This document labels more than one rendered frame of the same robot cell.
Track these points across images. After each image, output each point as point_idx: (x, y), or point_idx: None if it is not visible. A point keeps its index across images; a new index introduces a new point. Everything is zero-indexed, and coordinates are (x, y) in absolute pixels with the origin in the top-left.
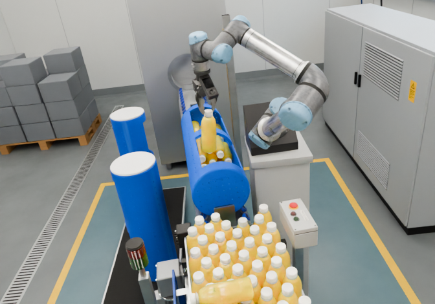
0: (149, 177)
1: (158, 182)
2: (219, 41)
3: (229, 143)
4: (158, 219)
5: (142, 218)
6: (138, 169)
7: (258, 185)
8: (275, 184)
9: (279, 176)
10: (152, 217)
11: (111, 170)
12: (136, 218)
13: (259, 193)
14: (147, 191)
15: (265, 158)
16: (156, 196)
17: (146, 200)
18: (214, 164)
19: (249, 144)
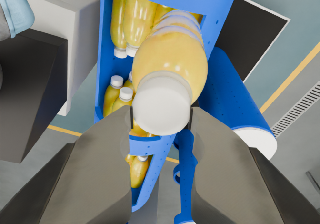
0: (230, 119)
1: (213, 114)
2: None
3: (100, 109)
4: (216, 80)
5: (237, 85)
6: (246, 134)
7: (85, 0)
8: None
9: None
10: (225, 83)
11: (275, 149)
12: (243, 87)
13: None
14: (233, 105)
15: (38, 10)
16: (217, 100)
17: (234, 97)
18: None
19: (58, 64)
